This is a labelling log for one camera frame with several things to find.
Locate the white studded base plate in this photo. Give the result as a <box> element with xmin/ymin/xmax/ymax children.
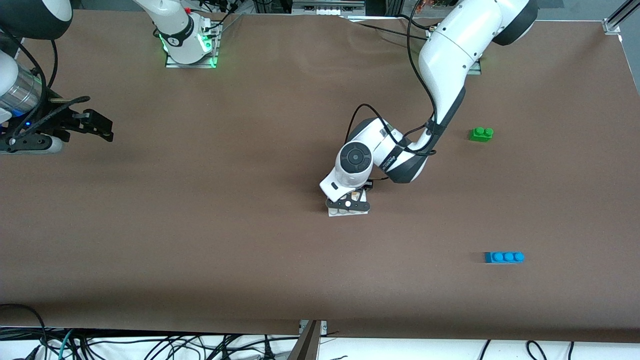
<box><xmin>327</xmin><ymin>199</ymin><xmax>371</xmax><ymax>218</ymax></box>

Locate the blue three-stud block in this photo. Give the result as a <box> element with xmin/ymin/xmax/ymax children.
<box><xmin>484</xmin><ymin>251</ymin><xmax>525</xmax><ymax>265</ymax></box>

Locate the grey power strip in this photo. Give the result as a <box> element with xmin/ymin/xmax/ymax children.
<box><xmin>291</xmin><ymin>0</ymin><xmax>367</xmax><ymax>17</ymax></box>

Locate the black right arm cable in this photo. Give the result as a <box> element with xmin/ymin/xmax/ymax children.
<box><xmin>0</xmin><ymin>30</ymin><xmax>93</xmax><ymax>142</ymax></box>

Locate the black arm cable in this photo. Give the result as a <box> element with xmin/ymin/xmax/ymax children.
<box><xmin>346</xmin><ymin>0</ymin><xmax>440</xmax><ymax>180</ymax></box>
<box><xmin>0</xmin><ymin>30</ymin><xmax>93</xmax><ymax>142</ymax></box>

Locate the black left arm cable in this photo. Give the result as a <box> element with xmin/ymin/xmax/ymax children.
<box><xmin>346</xmin><ymin>0</ymin><xmax>440</xmax><ymax>180</ymax></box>

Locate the black left base cable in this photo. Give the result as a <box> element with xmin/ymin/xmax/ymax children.
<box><xmin>345</xmin><ymin>14</ymin><xmax>432</xmax><ymax>42</ymax></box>

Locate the black base cable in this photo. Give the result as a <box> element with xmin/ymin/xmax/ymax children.
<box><xmin>192</xmin><ymin>0</ymin><xmax>246</xmax><ymax>40</ymax></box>
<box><xmin>345</xmin><ymin>14</ymin><xmax>432</xmax><ymax>42</ymax></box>

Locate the black right base cable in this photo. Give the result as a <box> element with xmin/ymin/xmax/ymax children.
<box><xmin>192</xmin><ymin>0</ymin><xmax>246</xmax><ymax>40</ymax></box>

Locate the metal table edge bracket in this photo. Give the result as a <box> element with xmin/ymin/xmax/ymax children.
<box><xmin>298</xmin><ymin>320</ymin><xmax>328</xmax><ymax>360</ymax></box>

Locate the black looped floor cable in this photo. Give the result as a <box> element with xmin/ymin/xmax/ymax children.
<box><xmin>0</xmin><ymin>303</ymin><xmax>49</xmax><ymax>360</ymax></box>

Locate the teal floor cable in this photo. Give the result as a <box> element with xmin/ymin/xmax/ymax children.
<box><xmin>56</xmin><ymin>328</ymin><xmax>77</xmax><ymax>360</ymax></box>

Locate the aluminium frame profile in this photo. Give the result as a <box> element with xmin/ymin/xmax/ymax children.
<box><xmin>602</xmin><ymin>0</ymin><xmax>640</xmax><ymax>36</ymax></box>

